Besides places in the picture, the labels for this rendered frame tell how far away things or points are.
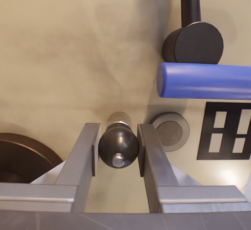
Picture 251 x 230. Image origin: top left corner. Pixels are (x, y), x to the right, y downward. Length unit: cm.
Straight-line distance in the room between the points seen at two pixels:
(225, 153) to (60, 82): 21
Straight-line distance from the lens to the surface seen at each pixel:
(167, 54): 16
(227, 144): 24
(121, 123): 16
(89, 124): 16
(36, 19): 20
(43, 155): 21
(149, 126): 15
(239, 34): 22
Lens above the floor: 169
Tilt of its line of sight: 2 degrees up
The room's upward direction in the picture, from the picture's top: 91 degrees clockwise
